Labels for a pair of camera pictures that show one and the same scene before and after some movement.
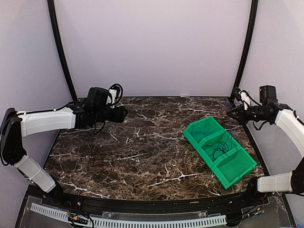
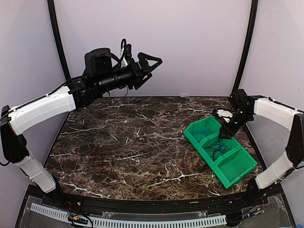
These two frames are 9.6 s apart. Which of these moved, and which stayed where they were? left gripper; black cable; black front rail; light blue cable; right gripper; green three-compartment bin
Moved: black cable; right gripper; left gripper
Stayed: green three-compartment bin; light blue cable; black front rail
